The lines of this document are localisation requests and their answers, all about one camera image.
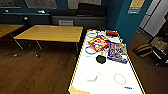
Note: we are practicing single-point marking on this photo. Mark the red yellow game box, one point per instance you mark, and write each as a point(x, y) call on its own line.
point(98, 43)

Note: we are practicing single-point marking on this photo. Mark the black round puck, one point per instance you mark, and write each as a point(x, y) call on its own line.
point(101, 59)

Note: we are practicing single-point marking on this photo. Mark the light wooden game table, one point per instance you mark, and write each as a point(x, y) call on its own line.
point(103, 71)
point(50, 33)

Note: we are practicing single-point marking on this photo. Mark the white paper sheet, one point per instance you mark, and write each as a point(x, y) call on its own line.
point(65, 22)

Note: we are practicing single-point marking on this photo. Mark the dark grey sofa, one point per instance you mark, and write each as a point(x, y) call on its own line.
point(90, 16)

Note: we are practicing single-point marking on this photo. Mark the red bowl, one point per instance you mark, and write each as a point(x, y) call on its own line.
point(112, 33)

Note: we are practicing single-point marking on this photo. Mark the dark framed window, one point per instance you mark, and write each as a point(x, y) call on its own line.
point(85, 2)
point(40, 3)
point(10, 3)

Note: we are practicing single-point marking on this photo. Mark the long dark sofa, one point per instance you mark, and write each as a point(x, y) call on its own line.
point(23, 18)

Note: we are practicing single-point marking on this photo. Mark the yellow wall sign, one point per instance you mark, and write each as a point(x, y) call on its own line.
point(136, 6)

